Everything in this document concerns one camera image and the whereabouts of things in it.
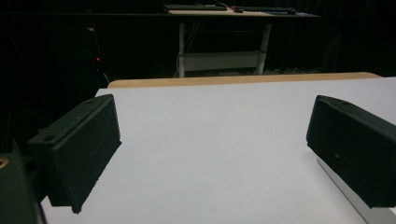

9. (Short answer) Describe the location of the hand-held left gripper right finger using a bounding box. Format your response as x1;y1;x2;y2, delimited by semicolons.
305;94;396;209

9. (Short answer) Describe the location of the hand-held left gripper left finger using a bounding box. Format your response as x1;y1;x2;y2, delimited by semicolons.
26;93;122;215

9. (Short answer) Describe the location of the dark stand with red light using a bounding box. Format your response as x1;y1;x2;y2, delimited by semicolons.
83;18;110;82

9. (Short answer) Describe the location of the black keyboard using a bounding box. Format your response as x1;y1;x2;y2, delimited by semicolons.
162;4;228;12
242;7;298;15

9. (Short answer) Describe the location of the wooden desk with white legs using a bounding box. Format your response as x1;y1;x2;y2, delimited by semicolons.
167;8;321;78

